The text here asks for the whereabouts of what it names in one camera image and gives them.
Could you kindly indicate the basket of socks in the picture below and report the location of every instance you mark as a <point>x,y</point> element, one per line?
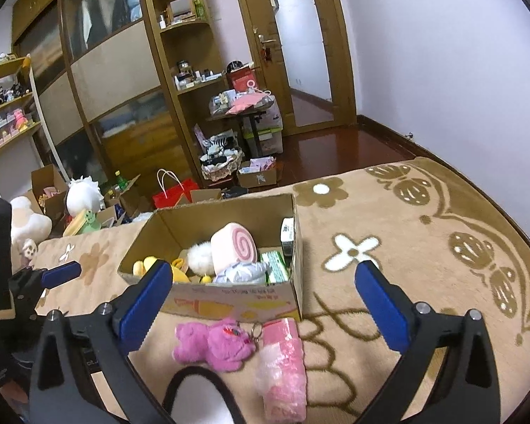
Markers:
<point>221,165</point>

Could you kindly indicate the red paper bag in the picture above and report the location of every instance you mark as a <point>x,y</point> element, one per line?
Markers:
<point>176,194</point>

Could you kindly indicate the red box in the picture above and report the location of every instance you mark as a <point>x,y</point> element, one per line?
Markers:
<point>243,80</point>

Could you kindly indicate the small dark side table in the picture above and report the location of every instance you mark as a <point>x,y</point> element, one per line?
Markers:
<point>255,137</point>

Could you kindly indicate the wooden wardrobe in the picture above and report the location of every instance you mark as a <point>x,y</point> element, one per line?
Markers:
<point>110,62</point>

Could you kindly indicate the small cardboard box with packets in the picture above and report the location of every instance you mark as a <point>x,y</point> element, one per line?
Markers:
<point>258,179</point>

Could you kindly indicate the small green bottle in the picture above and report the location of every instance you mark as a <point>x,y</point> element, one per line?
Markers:
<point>199,9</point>

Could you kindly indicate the white-haired plush doll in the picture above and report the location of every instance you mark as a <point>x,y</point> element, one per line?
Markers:
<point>243,271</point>

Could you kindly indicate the green frog toy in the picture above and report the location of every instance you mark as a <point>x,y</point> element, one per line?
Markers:
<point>86,225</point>

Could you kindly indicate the white storage box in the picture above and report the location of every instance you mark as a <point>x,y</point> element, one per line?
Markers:
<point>269,141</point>

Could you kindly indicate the tall brown cardboard box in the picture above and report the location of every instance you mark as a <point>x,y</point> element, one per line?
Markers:
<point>46,176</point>

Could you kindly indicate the wall shelf with figures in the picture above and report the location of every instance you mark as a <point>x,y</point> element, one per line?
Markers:
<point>13,137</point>

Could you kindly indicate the green glass bottle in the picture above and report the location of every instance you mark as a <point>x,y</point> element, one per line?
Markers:
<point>120,181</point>

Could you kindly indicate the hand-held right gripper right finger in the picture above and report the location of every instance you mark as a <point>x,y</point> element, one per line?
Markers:
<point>382,309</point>

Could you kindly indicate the wooden picture frame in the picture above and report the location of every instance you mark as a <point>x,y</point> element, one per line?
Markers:
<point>179,6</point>

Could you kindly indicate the pink cloth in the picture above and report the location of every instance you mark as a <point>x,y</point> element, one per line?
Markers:
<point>245,104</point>

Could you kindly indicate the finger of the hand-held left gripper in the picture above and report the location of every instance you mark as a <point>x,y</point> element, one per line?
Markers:
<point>62,272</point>

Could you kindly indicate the beige flower printed blanket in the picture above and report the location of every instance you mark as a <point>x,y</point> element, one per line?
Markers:
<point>380,229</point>

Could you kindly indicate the wooden corner shelf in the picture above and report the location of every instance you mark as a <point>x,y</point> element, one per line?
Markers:
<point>172,97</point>

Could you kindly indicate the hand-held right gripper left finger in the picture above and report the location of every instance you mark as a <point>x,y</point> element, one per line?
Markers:
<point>143,304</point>

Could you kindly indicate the white round plush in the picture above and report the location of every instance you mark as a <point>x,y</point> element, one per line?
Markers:
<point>84,196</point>

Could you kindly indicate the glass jar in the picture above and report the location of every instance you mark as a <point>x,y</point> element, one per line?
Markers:
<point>184,67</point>

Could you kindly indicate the green tissue pack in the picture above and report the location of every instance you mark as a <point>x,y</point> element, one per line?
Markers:
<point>276,267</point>

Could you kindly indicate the small white green carton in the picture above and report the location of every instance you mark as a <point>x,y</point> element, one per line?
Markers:
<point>287,234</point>

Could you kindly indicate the yellow plush toy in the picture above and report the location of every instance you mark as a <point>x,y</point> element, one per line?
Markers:
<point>182,271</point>

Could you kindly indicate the pink plastic packet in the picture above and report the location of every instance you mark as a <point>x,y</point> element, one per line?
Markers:
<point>282,362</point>

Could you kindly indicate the cream plush toy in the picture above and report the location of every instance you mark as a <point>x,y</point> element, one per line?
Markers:
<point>28,223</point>

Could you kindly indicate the wooden door with glass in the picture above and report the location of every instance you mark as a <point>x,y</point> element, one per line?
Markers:
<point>251,17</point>

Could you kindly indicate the white furry ball plush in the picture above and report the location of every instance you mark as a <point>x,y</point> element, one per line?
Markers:
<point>201,258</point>

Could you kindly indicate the cardboard box with bottles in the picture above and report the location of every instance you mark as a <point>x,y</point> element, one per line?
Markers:
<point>130,194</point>

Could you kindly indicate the pink swirl roll plush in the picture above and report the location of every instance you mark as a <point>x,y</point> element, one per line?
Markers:
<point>234,243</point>

